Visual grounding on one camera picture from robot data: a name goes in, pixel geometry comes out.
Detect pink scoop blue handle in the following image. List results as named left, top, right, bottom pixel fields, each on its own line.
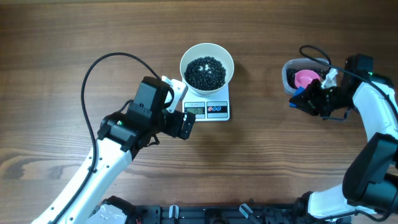
left=295, top=69, right=320, bottom=89

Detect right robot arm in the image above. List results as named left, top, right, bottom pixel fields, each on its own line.
left=289, top=54, right=397, bottom=223

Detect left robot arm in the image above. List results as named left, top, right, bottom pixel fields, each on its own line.
left=35, top=77, right=195, bottom=223

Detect white digital kitchen scale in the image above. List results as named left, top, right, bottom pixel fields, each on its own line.
left=182, top=85, right=230, bottom=122

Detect black beans in bowl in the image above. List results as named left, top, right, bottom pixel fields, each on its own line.
left=183, top=56, right=226, bottom=91

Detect white bowl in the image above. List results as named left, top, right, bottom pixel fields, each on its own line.
left=180, top=43, right=235, bottom=96

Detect clear plastic bean container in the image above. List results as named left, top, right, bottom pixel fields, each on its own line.
left=282, top=58, right=328, bottom=95

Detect black beans in container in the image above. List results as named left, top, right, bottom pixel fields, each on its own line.
left=286, top=68, right=298, bottom=89

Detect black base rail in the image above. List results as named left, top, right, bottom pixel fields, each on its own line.
left=93, top=194, right=352, bottom=224

